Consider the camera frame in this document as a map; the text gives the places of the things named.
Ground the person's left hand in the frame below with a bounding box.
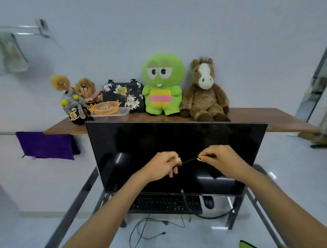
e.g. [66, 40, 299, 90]
[142, 151, 182, 182]

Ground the person's right hand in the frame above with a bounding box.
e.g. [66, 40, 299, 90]
[198, 145, 253, 183]

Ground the thin black cord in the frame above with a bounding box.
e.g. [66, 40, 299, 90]
[176, 154, 217, 167]

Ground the person's left forearm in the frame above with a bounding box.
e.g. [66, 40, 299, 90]
[62, 167, 151, 248]

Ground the person's right forearm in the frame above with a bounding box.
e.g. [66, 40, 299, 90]
[240, 165, 327, 248]

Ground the black computer monitor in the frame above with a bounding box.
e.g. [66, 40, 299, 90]
[85, 121, 268, 196]

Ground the black computer mouse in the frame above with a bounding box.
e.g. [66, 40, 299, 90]
[202, 196, 215, 210]

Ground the black keyboard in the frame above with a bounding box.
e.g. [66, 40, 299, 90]
[128, 194, 203, 215]

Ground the brown horse plush toy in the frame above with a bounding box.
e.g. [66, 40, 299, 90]
[180, 57, 231, 122]

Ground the wooden table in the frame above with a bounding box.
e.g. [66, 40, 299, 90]
[43, 107, 323, 135]

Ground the clear plastic container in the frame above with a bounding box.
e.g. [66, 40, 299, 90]
[90, 106, 131, 122]

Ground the green turtle plush toy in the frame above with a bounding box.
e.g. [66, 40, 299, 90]
[142, 53, 185, 116]

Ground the black floral handbag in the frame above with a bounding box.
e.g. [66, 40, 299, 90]
[102, 79, 146, 113]

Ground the orange plastic basket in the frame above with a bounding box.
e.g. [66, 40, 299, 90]
[90, 101, 120, 116]

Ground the blond doll in black outfit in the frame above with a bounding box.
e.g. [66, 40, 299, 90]
[69, 77, 103, 126]

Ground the blond doll in grey suit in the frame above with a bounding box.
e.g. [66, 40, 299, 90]
[50, 75, 88, 120]

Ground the metal framed mirror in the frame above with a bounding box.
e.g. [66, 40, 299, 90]
[295, 47, 327, 123]

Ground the purple cloth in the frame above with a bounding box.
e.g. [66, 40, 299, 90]
[15, 131, 81, 161]

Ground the metal towel rack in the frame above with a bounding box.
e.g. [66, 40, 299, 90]
[0, 18, 61, 48]

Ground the grey hanging towel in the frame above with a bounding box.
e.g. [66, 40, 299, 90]
[0, 31, 29, 76]

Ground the thick black cable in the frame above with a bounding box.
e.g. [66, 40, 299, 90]
[180, 189, 234, 220]

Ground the thin black cable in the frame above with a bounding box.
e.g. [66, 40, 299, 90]
[129, 214, 186, 248]

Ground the glass desk with black frame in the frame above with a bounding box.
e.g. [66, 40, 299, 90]
[44, 164, 284, 248]

